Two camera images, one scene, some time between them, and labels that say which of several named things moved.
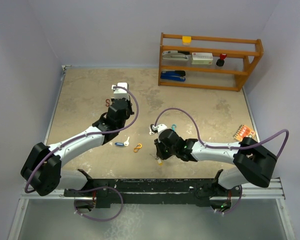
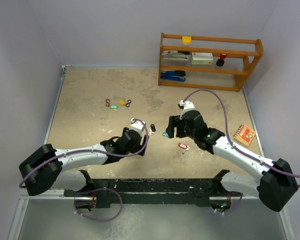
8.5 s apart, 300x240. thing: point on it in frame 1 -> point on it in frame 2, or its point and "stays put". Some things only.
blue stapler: (176, 75) stays put
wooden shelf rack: (208, 62) stays put
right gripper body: (165, 152) -> (182, 130)
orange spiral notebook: (243, 131) stays put
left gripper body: (129, 112) -> (137, 147)
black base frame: (209, 192) stays put
